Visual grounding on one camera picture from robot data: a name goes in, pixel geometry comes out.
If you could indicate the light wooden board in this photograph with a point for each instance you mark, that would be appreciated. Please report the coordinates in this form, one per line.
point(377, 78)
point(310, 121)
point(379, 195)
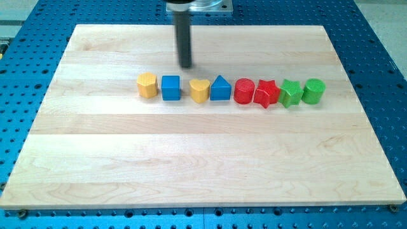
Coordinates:
point(97, 144)

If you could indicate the yellow heart block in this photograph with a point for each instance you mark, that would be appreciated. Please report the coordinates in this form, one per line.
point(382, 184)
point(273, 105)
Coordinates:
point(199, 90)

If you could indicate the blue cube block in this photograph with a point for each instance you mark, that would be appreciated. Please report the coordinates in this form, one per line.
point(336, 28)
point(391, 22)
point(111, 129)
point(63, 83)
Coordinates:
point(171, 90)

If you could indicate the red cylinder block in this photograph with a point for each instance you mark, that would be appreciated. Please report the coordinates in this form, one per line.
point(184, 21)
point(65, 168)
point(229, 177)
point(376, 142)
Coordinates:
point(244, 90)

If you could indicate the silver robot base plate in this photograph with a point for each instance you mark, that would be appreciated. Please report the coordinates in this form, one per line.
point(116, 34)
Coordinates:
point(208, 7)

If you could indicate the green star block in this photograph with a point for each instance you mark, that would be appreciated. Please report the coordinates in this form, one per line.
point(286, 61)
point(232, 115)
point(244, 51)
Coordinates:
point(290, 93)

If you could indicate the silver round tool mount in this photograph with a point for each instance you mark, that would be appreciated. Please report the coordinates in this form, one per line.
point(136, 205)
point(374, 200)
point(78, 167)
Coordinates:
point(179, 5)

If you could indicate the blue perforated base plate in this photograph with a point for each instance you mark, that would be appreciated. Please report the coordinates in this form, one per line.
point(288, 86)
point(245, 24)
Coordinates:
point(379, 80)

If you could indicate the red star block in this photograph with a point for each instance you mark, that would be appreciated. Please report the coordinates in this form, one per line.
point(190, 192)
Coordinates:
point(266, 93)

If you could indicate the green cylinder block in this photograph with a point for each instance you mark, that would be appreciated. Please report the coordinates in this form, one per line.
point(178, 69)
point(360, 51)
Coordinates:
point(313, 91)

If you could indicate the yellow hexagon block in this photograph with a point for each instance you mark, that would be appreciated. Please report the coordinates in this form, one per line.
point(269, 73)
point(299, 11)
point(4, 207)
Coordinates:
point(147, 85)

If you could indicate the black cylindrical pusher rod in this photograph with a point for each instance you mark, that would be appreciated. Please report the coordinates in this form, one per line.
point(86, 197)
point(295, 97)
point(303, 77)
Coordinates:
point(181, 21)

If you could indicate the blue triangle block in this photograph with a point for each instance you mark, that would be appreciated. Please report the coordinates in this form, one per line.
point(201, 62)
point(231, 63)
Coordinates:
point(220, 90)

